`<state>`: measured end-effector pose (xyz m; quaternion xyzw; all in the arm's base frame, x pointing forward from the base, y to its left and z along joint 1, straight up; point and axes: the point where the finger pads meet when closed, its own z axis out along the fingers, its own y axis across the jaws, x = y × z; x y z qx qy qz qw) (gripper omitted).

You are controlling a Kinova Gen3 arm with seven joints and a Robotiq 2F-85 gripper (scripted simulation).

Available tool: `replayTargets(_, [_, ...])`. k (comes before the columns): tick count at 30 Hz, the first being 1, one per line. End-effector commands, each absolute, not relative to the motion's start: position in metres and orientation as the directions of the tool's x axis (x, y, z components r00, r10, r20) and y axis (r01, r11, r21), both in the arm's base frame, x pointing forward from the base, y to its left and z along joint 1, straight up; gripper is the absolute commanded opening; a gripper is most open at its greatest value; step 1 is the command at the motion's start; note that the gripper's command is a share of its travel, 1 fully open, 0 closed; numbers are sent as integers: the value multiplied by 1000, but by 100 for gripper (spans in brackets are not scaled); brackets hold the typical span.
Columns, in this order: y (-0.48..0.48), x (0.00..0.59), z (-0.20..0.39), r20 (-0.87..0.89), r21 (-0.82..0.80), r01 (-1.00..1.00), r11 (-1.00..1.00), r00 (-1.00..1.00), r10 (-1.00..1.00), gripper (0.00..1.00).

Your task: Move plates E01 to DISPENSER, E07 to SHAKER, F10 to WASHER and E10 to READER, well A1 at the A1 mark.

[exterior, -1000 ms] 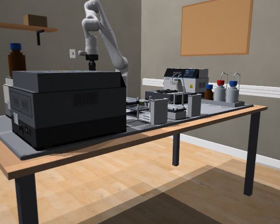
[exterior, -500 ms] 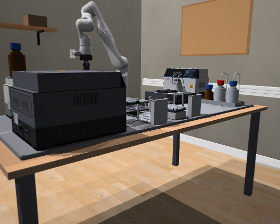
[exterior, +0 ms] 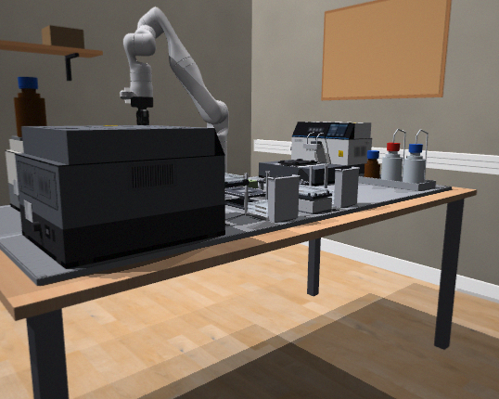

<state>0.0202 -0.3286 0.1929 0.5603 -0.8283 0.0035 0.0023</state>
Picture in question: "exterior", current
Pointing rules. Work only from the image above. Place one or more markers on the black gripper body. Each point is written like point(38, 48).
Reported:
point(142, 103)

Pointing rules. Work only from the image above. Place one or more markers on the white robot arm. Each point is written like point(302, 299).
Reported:
point(142, 43)

